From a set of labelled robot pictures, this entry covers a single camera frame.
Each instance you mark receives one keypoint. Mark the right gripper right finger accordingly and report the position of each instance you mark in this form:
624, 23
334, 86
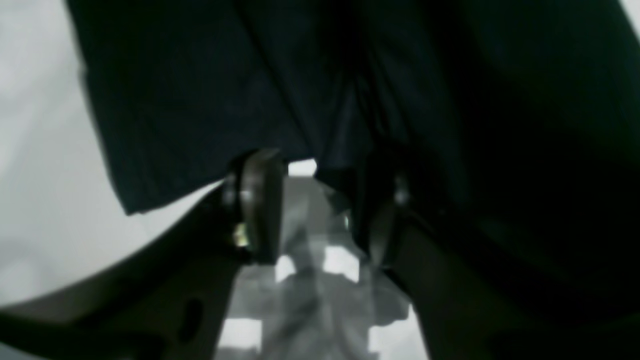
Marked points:
473, 300

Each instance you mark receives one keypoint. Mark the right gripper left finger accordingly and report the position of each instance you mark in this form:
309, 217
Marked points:
167, 301

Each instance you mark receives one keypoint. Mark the black t-shirt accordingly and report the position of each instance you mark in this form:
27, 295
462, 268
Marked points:
520, 117

